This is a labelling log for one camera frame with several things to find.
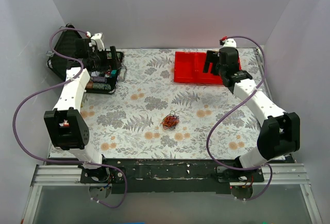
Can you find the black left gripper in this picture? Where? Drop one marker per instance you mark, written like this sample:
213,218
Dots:
112,54

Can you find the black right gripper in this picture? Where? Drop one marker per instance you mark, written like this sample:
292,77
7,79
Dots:
211,61

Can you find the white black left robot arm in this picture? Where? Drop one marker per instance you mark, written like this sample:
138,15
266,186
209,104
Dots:
65,124

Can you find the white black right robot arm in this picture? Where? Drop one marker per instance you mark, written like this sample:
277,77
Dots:
280,130

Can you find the black poker chip case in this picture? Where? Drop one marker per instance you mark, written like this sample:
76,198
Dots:
74,47

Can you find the red three-compartment plastic tray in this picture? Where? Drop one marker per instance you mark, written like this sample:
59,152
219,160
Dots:
188,68

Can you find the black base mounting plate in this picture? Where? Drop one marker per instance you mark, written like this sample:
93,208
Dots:
179,176

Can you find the aluminium rail frame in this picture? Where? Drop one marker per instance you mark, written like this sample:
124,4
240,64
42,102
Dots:
70,175

